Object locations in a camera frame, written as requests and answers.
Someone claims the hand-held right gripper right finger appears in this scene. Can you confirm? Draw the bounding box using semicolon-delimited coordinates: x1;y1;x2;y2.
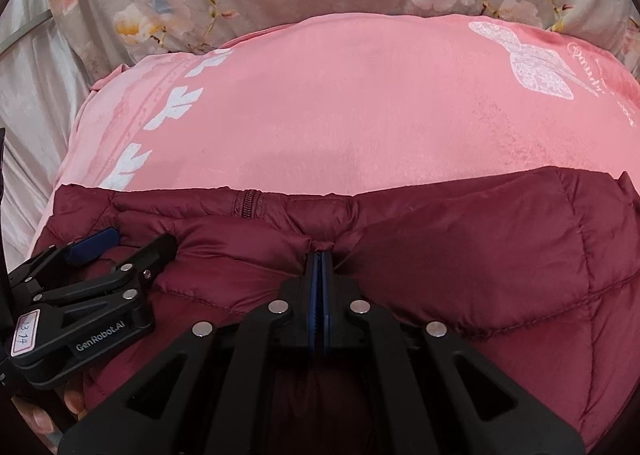
320;249;587;455

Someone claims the pink printed blanket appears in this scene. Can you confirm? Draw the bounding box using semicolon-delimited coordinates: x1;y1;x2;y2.
49;12;640;202

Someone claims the maroon puffer jacket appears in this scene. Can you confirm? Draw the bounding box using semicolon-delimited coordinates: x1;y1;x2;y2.
31;166;640;455

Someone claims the white satin curtain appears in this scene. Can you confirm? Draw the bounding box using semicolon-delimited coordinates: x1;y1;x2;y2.
0;0;98;258

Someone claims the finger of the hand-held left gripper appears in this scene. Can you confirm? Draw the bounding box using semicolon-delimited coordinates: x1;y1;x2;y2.
27;233;179;308
6;226;122;296

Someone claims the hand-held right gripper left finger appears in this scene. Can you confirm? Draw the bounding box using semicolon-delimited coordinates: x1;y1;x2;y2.
57;249;322;455

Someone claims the person's left hand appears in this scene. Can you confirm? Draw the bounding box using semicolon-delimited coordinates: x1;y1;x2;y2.
12;377;87;437

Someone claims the grey metal rail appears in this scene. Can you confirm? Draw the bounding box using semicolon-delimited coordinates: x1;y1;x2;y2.
0;9;55;53

